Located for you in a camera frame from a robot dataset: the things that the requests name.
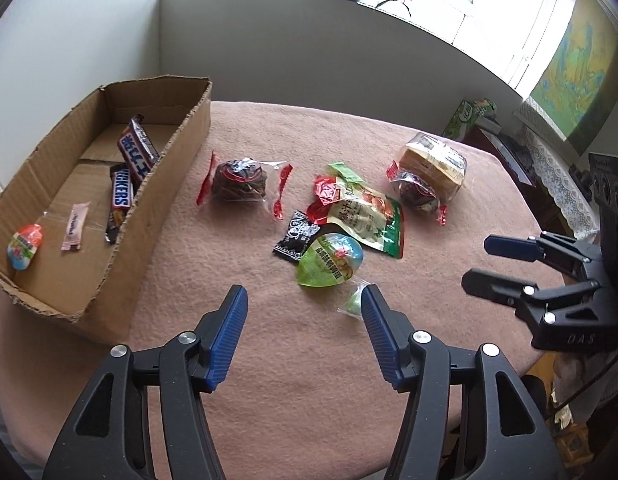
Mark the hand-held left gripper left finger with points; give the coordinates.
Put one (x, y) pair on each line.
(229, 340)

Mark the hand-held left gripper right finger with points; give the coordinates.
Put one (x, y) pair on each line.
(381, 340)

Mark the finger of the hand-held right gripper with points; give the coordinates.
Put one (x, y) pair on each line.
(489, 285)
(509, 246)

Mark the small green candy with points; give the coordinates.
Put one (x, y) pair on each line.
(353, 302)

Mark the dark cake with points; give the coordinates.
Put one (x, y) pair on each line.
(239, 180)
(414, 190)

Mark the bread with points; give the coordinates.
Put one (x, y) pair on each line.
(434, 160)

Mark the red white snack packet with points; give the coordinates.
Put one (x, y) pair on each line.
(321, 192)

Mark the cardboard box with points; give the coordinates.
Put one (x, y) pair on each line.
(164, 170)

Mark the white lace cloth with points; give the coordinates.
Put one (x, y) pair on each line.
(549, 170)

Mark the pink tablecloth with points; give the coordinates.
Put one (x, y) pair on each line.
(289, 410)

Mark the green-lidded jelly cup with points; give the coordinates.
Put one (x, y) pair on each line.
(324, 265)

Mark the dark red cabinet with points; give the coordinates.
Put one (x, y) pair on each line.
(499, 152)

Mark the small black snack packet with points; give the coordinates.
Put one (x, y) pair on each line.
(294, 235)

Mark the large green snack packet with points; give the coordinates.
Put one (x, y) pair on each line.
(364, 215)

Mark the green printed carton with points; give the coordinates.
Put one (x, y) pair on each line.
(459, 120)

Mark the brown chocolate bar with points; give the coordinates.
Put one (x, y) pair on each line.
(120, 195)
(136, 152)

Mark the pink wrapped candy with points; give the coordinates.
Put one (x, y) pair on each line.
(75, 225)

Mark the red-lidded jelly cup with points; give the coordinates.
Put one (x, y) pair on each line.
(24, 247)

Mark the wall poster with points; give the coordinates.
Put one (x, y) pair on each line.
(574, 70)

